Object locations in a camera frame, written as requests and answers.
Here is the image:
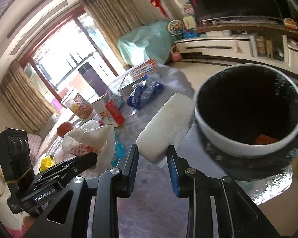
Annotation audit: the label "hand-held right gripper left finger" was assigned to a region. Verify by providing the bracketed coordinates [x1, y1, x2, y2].
[22, 144, 139, 238]

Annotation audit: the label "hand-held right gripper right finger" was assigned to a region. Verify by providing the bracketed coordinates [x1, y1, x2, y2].
[166, 144, 282, 238]

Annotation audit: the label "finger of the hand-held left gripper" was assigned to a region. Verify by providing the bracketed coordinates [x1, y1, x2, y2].
[38, 152, 98, 178]

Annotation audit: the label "white paper bag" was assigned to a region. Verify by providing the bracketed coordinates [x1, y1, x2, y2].
[62, 124, 115, 173]

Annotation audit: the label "white foam block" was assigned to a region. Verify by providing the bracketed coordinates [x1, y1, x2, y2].
[136, 93, 196, 165]

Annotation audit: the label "red carton box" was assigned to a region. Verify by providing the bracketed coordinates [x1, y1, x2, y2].
[93, 93, 125, 127]

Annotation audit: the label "white bin with black liner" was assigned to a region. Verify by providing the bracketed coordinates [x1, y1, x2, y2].
[192, 63, 298, 181]

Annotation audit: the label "blue clear plastic wrapper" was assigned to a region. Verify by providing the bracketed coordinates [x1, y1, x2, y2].
[127, 79, 163, 109]

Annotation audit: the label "striped sofa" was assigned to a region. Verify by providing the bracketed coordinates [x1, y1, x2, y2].
[27, 114, 62, 159]

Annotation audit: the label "yellow plastic toy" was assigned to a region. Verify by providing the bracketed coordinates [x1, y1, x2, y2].
[40, 156, 55, 171]

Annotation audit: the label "orange fruit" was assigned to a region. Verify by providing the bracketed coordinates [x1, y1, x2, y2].
[57, 121, 74, 137]

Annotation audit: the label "printed snack can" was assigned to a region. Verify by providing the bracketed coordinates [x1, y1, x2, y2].
[71, 93, 93, 119]

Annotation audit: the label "beige patterned curtain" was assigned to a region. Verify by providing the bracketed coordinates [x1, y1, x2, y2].
[0, 61, 57, 133]
[79, 0, 146, 77]

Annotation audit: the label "purple thermos cup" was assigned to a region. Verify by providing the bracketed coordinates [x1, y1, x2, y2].
[78, 63, 107, 97]

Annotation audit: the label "orange scrap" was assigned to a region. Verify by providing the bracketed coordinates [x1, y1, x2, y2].
[254, 134, 276, 145]

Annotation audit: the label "colourful printed flat box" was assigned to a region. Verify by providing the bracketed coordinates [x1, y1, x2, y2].
[108, 58, 161, 97]

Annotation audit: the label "red-framed balcony window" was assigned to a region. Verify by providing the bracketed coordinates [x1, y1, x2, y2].
[17, 7, 120, 105]

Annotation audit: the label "pink kettlebell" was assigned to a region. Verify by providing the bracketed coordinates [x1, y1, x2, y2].
[170, 45, 182, 62]

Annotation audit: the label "white television cabinet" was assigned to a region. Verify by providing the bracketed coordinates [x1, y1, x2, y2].
[175, 20, 298, 90]

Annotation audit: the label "toy ferris wheel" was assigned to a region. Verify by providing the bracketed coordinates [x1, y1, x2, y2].
[167, 20, 185, 39]

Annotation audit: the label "pastel toy radio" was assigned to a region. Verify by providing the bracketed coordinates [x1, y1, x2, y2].
[182, 15, 198, 29]

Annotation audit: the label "round stacked tins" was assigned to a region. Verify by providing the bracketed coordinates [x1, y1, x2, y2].
[256, 36, 266, 55]

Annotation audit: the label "wooden grater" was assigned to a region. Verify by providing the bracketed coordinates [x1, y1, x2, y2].
[266, 38, 275, 60]

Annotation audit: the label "orange toy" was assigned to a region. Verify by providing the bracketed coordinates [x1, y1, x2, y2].
[283, 17, 298, 30]

